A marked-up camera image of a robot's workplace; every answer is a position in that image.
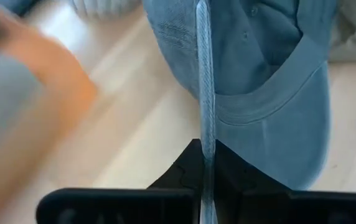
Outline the white triangle-patterned plant pot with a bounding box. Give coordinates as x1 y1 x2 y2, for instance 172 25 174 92
70 0 143 19

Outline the translucent orange bin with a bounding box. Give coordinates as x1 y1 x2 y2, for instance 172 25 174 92
0 0 100 224

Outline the grey-blue baseball cap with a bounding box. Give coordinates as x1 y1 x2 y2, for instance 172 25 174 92
142 0 340 224

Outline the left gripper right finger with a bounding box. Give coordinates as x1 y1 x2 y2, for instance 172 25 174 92
215 139 356 224

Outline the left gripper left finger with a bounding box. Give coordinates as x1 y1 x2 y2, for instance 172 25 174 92
36 139 203 224

